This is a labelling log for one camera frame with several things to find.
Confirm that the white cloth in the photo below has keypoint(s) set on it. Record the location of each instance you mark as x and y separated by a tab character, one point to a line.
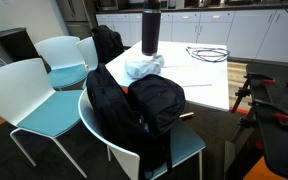
140	68

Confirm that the dark maroon insulated bottle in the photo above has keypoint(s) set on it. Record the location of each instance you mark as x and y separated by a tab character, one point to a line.
150	33

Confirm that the large black open backpack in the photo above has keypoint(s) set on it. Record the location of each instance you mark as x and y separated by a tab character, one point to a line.
110	113

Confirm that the black closed backpack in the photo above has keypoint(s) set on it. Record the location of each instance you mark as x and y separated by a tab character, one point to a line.
107	43

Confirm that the white chair teal seat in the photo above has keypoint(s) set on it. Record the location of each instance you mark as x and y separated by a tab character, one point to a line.
59	50
17	86
85	50
187	143

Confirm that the stainless steel fridge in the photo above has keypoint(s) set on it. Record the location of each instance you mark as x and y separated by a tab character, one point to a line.
74	13

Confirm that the white kitchen cabinets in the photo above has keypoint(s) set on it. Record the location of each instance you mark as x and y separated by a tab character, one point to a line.
247	33

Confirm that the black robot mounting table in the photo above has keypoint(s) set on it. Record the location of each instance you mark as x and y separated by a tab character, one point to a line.
284	143

